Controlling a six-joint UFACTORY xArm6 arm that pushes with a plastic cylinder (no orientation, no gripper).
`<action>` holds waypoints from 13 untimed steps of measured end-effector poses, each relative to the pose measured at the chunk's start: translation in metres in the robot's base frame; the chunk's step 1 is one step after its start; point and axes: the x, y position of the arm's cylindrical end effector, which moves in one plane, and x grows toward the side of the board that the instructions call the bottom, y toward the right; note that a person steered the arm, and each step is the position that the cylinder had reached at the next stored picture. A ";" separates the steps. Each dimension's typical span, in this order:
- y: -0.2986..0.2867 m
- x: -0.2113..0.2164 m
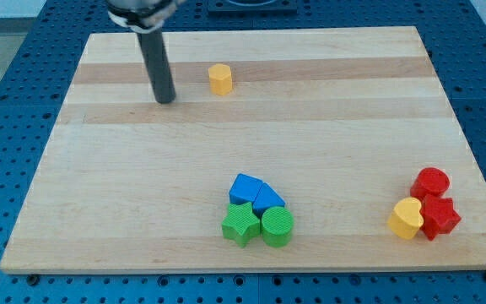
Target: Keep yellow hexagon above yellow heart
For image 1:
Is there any blue cube block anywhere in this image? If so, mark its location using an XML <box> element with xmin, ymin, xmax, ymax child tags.
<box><xmin>229</xmin><ymin>173</ymin><xmax>263</xmax><ymax>204</ymax></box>

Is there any green star block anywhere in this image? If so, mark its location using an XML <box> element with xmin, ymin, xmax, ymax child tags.
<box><xmin>221</xmin><ymin>202</ymin><xmax>261</xmax><ymax>247</ymax></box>

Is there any yellow heart block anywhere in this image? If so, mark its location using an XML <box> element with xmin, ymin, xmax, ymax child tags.
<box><xmin>386</xmin><ymin>197</ymin><xmax>424</xmax><ymax>240</ymax></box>

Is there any blue triangle block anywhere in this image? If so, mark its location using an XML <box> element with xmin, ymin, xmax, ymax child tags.
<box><xmin>252</xmin><ymin>183</ymin><xmax>285</xmax><ymax>218</ymax></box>

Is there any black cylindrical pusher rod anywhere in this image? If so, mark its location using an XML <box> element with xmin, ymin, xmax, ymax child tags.
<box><xmin>138</xmin><ymin>28</ymin><xmax>176</xmax><ymax>104</ymax></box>

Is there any yellow hexagon block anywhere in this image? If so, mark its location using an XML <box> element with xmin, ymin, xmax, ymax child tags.
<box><xmin>208</xmin><ymin>63</ymin><xmax>233</xmax><ymax>95</ymax></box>

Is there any red star block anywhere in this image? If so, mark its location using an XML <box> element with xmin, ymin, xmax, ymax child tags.
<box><xmin>420</xmin><ymin>194</ymin><xmax>462</xmax><ymax>241</ymax></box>

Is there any green cylinder block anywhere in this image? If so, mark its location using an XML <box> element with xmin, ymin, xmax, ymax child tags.
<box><xmin>261</xmin><ymin>206</ymin><xmax>294</xmax><ymax>247</ymax></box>

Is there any red cylinder block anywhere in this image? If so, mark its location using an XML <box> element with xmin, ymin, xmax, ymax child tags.
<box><xmin>410</xmin><ymin>167</ymin><xmax>451</xmax><ymax>200</ymax></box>

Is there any wooden board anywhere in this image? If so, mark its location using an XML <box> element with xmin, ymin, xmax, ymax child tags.
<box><xmin>0</xmin><ymin>26</ymin><xmax>486</xmax><ymax>274</ymax></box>

